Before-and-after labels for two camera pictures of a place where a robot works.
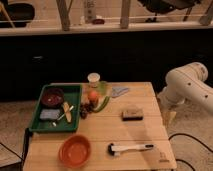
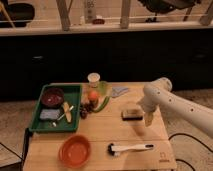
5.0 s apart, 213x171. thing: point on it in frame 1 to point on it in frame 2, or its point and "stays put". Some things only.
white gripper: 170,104 to 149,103
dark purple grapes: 85,108 stays put
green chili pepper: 101,107 stays put
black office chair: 164,6 stays put
